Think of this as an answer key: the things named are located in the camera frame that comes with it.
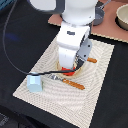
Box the red tomato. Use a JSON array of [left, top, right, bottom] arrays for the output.
[[62, 67, 75, 76]]

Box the light blue cup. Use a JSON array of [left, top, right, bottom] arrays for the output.
[[27, 75, 42, 92]]

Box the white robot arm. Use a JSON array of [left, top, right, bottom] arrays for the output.
[[28, 0, 98, 69]]

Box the round wooden plate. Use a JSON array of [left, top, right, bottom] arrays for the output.
[[55, 61, 83, 79]]

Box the beige woven placemat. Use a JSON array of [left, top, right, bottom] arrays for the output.
[[13, 40, 114, 128]]

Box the brown stove board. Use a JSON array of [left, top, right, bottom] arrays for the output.
[[47, 0, 128, 44]]

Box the cream bowl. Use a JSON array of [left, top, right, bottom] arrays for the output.
[[116, 4, 128, 31]]

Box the fork with wooden handle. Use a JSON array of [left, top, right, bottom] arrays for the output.
[[47, 74, 85, 90]]

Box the knife with wooden handle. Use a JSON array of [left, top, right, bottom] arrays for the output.
[[87, 58, 97, 63]]

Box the grey saucepan with handle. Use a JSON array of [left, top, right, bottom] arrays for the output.
[[93, 8, 105, 26]]

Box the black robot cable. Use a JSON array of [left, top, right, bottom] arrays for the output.
[[2, 0, 73, 76]]

